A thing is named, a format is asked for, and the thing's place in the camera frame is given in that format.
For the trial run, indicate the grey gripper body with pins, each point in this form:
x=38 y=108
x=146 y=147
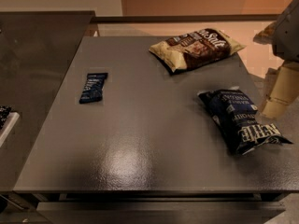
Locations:
x=287 y=34

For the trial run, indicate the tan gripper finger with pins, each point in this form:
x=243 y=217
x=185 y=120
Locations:
x=265 y=36
x=281 y=88

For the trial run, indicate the blue chip bag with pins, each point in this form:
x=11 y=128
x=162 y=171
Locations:
x=235 y=115

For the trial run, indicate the cream and brown chip bag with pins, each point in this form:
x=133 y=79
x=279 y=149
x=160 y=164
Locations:
x=195 y=49

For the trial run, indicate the blue rxbar blueberry bar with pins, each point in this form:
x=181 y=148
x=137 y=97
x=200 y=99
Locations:
x=93 y=88

